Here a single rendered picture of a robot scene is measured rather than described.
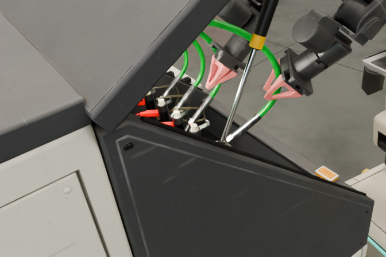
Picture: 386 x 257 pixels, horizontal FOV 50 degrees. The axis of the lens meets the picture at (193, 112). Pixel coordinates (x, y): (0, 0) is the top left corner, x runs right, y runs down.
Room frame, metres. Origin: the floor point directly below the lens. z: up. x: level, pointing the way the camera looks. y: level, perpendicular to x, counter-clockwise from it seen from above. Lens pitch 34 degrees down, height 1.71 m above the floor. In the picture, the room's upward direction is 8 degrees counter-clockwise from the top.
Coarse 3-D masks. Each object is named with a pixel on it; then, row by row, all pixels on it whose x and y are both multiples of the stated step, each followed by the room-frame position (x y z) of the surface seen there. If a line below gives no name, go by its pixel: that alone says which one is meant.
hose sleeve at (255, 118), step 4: (256, 112) 0.77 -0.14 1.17; (252, 116) 0.77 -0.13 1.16; (256, 116) 0.76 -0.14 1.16; (248, 120) 0.76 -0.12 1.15; (252, 120) 0.76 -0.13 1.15; (256, 120) 0.76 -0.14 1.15; (244, 124) 0.76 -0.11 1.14; (248, 124) 0.76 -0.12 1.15; (252, 124) 0.76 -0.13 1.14; (240, 128) 0.76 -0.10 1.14; (244, 128) 0.75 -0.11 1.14; (248, 128) 0.76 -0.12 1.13; (236, 132) 0.76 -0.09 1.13; (240, 132) 0.75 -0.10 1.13; (244, 132) 0.75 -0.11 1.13; (232, 136) 0.76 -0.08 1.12; (236, 136) 0.75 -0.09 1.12; (240, 136) 0.75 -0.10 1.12
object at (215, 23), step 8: (216, 24) 0.75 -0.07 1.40; (224, 24) 0.75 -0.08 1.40; (240, 32) 0.76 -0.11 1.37; (248, 32) 0.77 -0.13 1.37; (248, 40) 0.76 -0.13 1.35; (264, 48) 0.76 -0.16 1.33; (272, 56) 0.76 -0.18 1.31; (272, 64) 0.77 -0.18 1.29; (280, 72) 0.77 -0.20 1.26; (280, 88) 0.77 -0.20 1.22; (272, 104) 0.76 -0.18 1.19; (264, 112) 0.76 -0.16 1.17
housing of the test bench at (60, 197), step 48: (0, 48) 0.53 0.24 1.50; (0, 96) 0.39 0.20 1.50; (48, 96) 0.38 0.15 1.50; (0, 144) 0.32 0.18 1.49; (48, 144) 0.34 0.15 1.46; (96, 144) 0.37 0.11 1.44; (0, 192) 0.31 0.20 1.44; (48, 192) 0.33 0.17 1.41; (96, 192) 0.35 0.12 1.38; (0, 240) 0.30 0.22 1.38; (48, 240) 0.32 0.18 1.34; (96, 240) 0.35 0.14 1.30
